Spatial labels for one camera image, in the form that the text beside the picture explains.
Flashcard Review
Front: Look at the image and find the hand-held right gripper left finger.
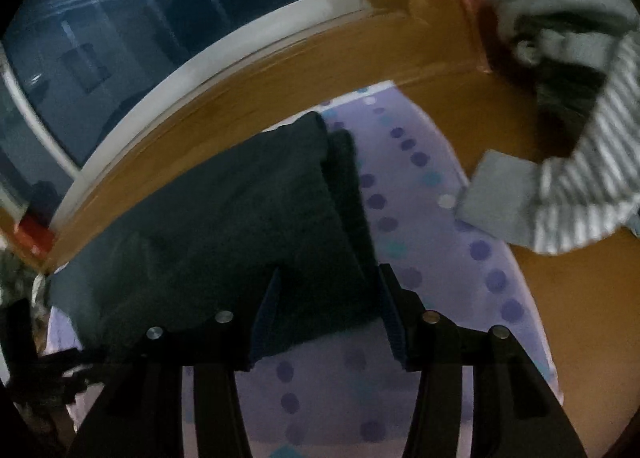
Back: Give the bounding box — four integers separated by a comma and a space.
67, 265, 283, 458

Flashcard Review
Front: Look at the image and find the purple dotted blanket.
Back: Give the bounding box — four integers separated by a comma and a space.
42, 80, 567, 458

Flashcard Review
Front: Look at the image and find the dark shaggy bundle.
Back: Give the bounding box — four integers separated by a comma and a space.
0, 247, 52, 310

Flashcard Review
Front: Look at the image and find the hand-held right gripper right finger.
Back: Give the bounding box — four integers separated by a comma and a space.
377, 263, 588, 458

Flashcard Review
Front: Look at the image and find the light grey garment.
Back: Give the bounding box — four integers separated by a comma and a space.
482, 0, 640, 70

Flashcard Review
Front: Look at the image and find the dark glass window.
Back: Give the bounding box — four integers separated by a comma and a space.
0, 0, 373, 219

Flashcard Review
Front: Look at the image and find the dark teal garment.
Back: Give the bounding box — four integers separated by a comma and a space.
47, 110, 382, 372

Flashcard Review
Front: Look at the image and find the red box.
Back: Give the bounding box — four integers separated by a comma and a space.
16, 214, 57, 260

